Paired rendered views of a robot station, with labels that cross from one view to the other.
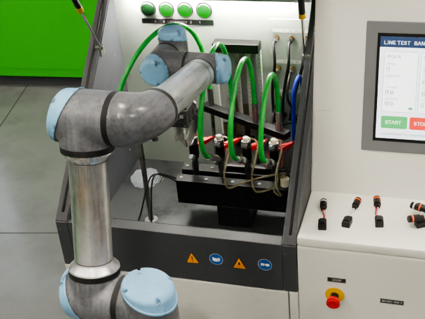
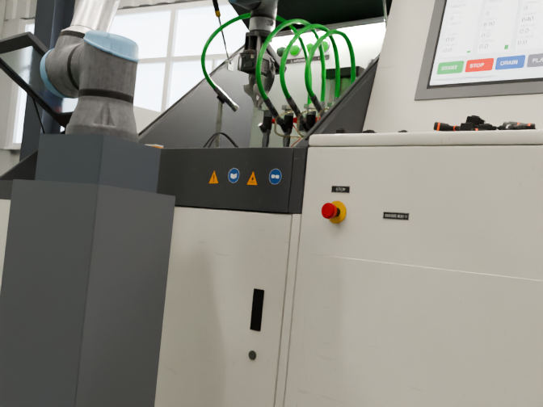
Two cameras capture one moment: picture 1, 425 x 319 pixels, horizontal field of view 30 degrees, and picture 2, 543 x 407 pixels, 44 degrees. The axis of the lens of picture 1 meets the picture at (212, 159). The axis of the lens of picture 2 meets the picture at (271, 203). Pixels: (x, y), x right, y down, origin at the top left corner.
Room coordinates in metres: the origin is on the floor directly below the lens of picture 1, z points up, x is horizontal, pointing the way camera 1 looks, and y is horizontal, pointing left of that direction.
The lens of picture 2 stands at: (0.12, -0.68, 0.74)
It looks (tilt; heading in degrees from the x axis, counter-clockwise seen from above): 2 degrees up; 20
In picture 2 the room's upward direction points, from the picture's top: 5 degrees clockwise
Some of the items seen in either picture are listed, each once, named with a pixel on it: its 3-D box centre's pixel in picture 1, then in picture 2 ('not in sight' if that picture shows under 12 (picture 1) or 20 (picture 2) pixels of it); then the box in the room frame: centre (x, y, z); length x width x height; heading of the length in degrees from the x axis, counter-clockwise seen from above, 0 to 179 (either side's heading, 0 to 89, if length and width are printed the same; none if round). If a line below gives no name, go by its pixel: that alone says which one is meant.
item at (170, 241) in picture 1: (176, 250); (204, 178); (1.77, 0.13, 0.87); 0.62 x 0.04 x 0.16; 71
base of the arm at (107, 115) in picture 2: not in sight; (104, 118); (1.34, 0.17, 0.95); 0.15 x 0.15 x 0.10
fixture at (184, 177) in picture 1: (236, 196); not in sight; (1.95, -0.06, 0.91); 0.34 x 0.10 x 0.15; 71
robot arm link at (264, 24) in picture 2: not in sight; (263, 28); (1.93, 0.07, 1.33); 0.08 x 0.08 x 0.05
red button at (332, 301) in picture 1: (333, 299); (331, 211); (1.58, -0.28, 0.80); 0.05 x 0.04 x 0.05; 71
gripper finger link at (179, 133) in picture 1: (178, 135); (250, 90); (1.93, 0.09, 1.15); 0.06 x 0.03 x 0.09; 161
